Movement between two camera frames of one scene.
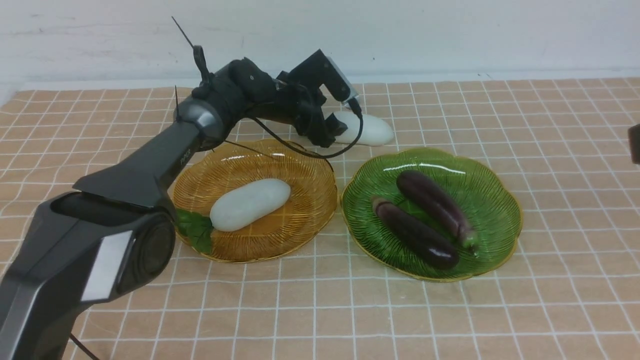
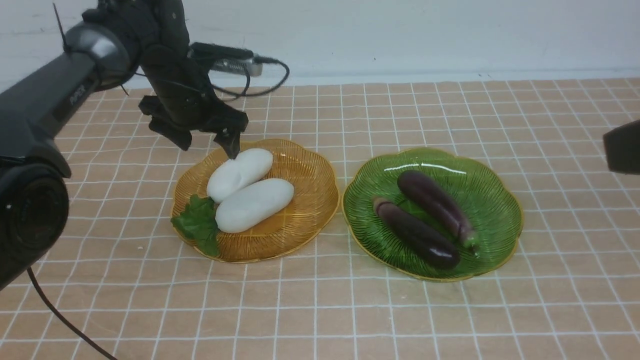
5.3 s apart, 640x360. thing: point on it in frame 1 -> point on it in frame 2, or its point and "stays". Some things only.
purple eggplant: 439,206 stays
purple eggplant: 427,247 stays
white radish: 374,132 -> 250,165
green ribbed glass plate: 485,197 stays
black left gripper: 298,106 -> 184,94
